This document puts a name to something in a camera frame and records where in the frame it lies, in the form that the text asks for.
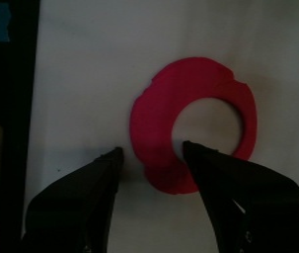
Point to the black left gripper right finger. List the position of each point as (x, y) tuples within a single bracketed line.
[(243, 197)]

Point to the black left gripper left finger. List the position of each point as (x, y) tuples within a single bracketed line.
[(76, 197)]

